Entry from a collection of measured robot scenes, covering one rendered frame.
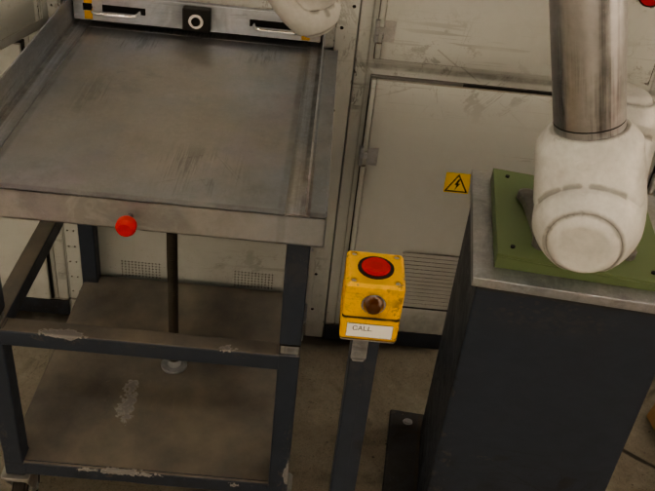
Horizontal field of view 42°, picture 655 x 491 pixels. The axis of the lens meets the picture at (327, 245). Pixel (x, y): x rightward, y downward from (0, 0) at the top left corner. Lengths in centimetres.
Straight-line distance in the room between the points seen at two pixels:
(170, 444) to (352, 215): 72
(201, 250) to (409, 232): 54
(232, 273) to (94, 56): 72
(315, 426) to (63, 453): 62
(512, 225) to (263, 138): 47
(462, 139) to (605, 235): 86
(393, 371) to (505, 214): 88
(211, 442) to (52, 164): 73
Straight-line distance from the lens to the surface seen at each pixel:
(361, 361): 125
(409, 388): 230
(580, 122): 124
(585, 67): 121
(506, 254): 146
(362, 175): 207
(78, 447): 191
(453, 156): 206
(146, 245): 228
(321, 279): 228
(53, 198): 141
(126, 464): 186
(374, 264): 116
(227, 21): 194
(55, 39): 190
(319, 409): 221
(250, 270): 227
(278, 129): 160
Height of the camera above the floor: 159
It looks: 35 degrees down
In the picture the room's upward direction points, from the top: 6 degrees clockwise
